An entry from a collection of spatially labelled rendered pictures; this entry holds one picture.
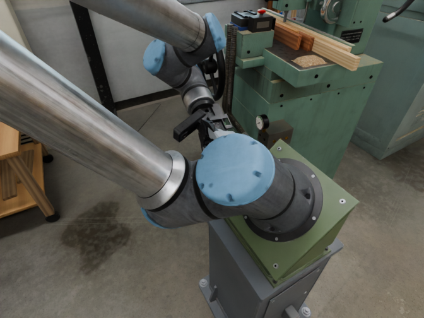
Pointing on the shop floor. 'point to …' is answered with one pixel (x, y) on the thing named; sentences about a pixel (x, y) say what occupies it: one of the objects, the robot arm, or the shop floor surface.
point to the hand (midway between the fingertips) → (217, 164)
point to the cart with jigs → (23, 175)
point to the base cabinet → (306, 120)
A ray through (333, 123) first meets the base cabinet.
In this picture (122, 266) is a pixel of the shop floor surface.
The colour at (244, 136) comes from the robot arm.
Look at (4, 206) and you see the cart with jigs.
